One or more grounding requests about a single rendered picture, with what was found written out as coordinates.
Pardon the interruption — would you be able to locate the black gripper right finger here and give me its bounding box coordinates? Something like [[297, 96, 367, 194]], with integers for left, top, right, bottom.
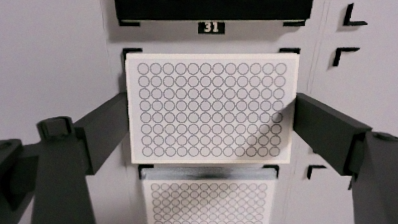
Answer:
[[292, 92, 398, 224]]

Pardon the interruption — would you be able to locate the black plate lid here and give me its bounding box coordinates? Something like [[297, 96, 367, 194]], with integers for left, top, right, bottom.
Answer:
[[114, 0, 314, 21]]

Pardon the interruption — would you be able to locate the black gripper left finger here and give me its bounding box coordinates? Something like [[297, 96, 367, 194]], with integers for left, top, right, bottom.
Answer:
[[0, 92, 130, 224]]

